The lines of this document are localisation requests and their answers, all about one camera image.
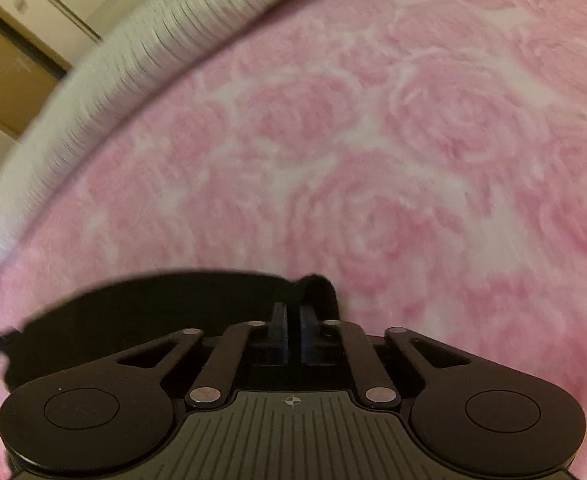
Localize striped grey quilt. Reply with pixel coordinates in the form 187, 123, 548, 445
0, 0, 319, 281

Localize black garment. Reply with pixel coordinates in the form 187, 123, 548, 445
3, 270, 340, 396

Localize pink rose-print blanket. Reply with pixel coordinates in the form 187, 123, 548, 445
0, 0, 587, 480

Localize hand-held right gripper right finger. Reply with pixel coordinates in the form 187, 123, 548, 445
301, 305, 471, 407

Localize cream wardrobe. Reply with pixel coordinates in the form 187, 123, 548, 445
0, 0, 104, 138

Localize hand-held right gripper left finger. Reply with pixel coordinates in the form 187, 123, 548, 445
116, 302, 289, 408

